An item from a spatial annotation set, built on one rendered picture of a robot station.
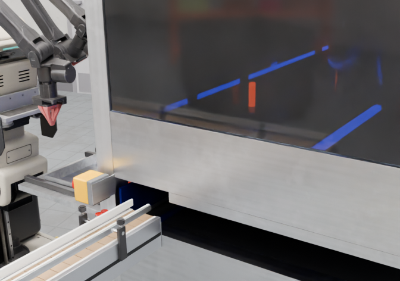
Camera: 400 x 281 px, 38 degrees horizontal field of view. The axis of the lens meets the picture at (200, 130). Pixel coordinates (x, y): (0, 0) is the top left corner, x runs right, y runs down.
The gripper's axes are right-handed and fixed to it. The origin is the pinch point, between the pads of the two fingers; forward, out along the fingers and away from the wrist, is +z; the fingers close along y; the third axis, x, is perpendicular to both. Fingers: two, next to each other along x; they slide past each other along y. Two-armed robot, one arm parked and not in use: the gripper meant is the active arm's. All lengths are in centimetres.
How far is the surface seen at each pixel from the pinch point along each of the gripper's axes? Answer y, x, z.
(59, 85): -373, 329, 95
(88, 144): -206, 209, 105
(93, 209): 27.7, -10.8, 20.6
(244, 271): 82, -12, 24
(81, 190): 35.0, -21.5, 8.7
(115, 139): 40.4, -12.4, -4.4
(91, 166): 2.4, 13.8, 19.9
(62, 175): 0.9, 1.4, 19.1
